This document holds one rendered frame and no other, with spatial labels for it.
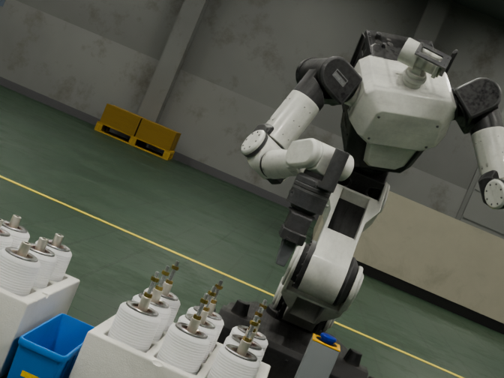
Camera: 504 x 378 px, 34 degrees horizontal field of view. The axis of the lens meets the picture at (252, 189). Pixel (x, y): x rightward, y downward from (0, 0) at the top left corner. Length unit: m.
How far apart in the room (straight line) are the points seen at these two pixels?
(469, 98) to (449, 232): 5.28
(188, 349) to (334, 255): 0.62
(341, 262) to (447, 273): 5.34
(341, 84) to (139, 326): 0.82
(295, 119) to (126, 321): 0.69
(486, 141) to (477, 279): 5.37
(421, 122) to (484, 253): 5.42
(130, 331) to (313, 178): 0.52
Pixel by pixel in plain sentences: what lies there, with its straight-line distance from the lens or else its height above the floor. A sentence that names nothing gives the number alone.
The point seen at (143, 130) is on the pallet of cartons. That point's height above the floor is 0.26.
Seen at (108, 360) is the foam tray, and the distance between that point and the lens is 1.81.
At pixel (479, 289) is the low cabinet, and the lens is 7.64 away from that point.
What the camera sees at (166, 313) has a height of 0.24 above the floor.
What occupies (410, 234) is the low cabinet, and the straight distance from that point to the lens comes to 7.50.
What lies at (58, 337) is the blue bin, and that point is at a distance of 2.10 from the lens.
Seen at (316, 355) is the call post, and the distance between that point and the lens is 1.98.
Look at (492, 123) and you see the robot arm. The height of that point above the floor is 0.98.
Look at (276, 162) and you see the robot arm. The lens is 2.00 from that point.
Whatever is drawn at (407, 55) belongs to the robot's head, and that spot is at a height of 1.04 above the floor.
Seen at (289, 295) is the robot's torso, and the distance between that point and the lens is 2.36.
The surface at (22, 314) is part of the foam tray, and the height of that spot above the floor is 0.15.
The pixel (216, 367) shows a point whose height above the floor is 0.21.
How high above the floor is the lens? 0.68
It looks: 3 degrees down
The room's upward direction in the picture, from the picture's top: 23 degrees clockwise
